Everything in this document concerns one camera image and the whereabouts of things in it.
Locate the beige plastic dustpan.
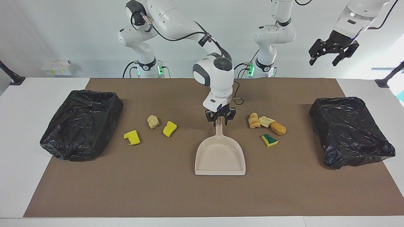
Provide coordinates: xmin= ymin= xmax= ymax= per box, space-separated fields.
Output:
xmin=194 ymin=117 xmax=246 ymax=176

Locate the dark left arm cable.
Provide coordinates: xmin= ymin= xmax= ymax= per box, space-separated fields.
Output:
xmin=367 ymin=0 xmax=399 ymax=30

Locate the plain yellow sponge piece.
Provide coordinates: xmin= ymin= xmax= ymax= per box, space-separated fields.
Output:
xmin=163 ymin=121 xmax=178 ymax=138

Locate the bin with black bag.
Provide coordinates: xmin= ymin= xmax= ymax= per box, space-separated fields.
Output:
xmin=40 ymin=90 xmax=124 ymax=162
xmin=309 ymin=96 xmax=396 ymax=170

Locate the black camera stand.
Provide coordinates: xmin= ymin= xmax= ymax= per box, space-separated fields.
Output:
xmin=0 ymin=61 xmax=26 ymax=86
xmin=375 ymin=61 xmax=404 ymax=88

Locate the brown table mat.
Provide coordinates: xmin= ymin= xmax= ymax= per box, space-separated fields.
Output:
xmin=23 ymin=78 xmax=404 ymax=218

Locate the brown peanut-shaped bread toy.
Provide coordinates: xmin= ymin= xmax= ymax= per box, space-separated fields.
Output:
xmin=270 ymin=121 xmax=287 ymax=136

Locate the green and yellow sponge piece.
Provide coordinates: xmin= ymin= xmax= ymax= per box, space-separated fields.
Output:
xmin=261 ymin=134 xmax=279 ymax=147

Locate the notched yellow sponge piece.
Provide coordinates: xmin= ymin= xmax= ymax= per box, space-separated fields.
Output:
xmin=123 ymin=130 xmax=141 ymax=145

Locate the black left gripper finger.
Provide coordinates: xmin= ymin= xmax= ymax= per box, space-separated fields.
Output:
xmin=332 ymin=42 xmax=359 ymax=66
xmin=309 ymin=39 xmax=325 ymax=66

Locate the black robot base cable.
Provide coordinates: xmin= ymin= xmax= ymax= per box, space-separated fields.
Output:
xmin=234 ymin=49 xmax=260 ymax=79
xmin=122 ymin=61 xmax=139 ymax=78

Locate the striped croissant toy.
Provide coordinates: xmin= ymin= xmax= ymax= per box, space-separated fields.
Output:
xmin=248 ymin=113 xmax=261 ymax=129

